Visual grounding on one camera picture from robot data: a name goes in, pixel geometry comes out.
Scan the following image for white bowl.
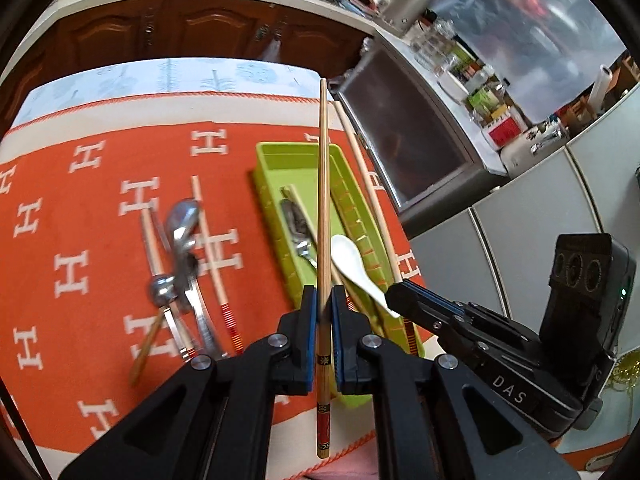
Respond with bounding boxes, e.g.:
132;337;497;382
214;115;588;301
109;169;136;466
437;72;471;106

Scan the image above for stainless steel electric kettle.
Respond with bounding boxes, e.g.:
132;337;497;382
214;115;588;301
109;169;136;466
377;0;436;36

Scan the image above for white ceramic spoon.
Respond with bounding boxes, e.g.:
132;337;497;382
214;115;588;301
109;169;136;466
331;234;402;319

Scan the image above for paper towel roll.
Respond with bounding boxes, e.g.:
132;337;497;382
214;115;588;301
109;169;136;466
587;64;615;113

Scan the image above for curved metal spoon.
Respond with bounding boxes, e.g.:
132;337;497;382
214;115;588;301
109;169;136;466
165;199;223;358

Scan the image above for clear plastic wall sheet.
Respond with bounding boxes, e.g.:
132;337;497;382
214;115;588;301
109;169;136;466
425;0;628;126

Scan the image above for green plastic utensil tray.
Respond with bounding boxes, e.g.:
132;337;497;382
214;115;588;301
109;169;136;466
251;141;427;411

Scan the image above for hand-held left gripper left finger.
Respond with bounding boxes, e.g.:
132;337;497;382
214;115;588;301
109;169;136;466
57;285;319;480

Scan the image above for orange patterned tablecloth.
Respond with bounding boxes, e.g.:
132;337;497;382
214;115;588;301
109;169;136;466
0;92;431;471

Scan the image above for green-labelled oil bottle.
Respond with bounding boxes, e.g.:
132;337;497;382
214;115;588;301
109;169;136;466
467;85;503;116

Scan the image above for red box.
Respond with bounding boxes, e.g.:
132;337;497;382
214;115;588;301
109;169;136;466
482;112;526;151

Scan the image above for wooden-handled small metal spoon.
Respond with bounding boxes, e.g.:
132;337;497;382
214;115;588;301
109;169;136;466
129;274;178;388

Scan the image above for large long-handled metal spoon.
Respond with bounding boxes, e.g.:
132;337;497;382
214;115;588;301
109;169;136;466
279;199;318;271

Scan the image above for brown wooden kitchen cabinets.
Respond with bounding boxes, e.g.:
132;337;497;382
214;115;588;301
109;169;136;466
0;0;376;126

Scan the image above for light blue floral table cover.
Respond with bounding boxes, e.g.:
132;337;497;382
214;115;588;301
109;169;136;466
10;57;341;126

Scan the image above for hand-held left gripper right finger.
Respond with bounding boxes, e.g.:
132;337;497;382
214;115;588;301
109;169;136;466
331;285;583;480

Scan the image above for black-banded red-ended chopstick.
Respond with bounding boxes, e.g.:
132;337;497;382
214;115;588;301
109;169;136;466
316;78;333;460

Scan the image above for pile of wooden chopsticks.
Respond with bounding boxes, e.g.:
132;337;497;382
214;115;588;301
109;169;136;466
140;101;418;361

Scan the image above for grey refrigerator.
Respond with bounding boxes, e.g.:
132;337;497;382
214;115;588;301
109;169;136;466
406;105;640;341

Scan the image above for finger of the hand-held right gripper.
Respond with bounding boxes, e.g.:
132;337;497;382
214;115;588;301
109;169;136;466
399;281;476;322
386;284;481;357

